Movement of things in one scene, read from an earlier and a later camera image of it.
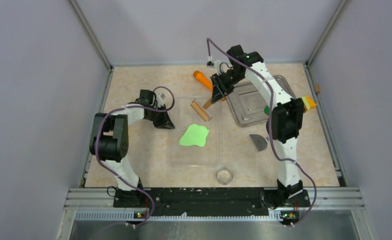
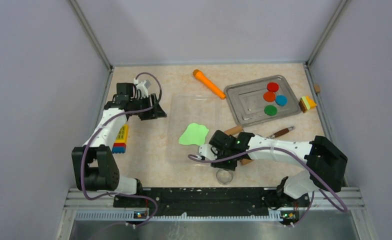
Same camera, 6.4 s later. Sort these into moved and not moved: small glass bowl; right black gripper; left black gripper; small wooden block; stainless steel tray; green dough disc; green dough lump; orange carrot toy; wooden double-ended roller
Moved: right black gripper; left black gripper; wooden double-ended roller
Not moved: green dough lump; small wooden block; orange carrot toy; stainless steel tray; small glass bowl; green dough disc
